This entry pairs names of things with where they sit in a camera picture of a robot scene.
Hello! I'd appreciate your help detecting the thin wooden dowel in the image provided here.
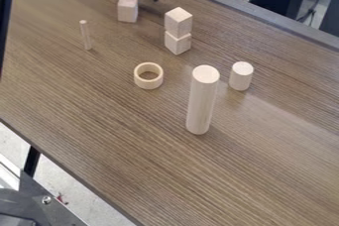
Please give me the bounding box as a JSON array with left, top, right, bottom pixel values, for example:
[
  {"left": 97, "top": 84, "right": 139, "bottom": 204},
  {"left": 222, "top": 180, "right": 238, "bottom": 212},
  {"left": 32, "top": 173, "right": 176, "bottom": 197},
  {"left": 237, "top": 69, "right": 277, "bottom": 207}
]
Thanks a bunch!
[{"left": 77, "top": 19, "right": 94, "bottom": 52}]

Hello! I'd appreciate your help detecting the wooden cube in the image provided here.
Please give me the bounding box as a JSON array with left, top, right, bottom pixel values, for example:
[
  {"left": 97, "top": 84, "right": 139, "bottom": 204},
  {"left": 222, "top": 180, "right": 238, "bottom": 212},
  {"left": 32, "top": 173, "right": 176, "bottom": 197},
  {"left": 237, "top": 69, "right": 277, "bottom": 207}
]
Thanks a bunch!
[
  {"left": 163, "top": 6, "right": 195, "bottom": 40},
  {"left": 163, "top": 31, "right": 194, "bottom": 57},
  {"left": 116, "top": 0, "right": 140, "bottom": 24}
]

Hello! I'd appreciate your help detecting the short wooden cylinder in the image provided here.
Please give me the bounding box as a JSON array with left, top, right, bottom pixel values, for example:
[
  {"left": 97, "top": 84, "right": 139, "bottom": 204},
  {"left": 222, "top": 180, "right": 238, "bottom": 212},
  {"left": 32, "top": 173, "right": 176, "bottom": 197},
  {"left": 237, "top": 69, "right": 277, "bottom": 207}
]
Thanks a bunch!
[{"left": 227, "top": 60, "right": 256, "bottom": 92}]

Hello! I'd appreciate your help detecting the wooden ring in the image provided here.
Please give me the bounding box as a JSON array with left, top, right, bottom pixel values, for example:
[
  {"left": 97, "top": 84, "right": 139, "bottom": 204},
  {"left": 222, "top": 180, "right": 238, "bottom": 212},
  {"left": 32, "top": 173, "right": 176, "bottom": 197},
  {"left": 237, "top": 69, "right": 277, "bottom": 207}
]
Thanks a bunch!
[{"left": 132, "top": 61, "right": 166, "bottom": 90}]

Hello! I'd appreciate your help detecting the tall wooden cylinder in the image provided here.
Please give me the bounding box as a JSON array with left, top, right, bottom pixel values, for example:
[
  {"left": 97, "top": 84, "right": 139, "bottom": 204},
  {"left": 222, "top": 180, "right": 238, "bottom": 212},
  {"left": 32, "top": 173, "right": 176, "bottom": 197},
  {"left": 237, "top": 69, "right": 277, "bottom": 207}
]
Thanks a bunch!
[{"left": 183, "top": 64, "right": 222, "bottom": 136}]

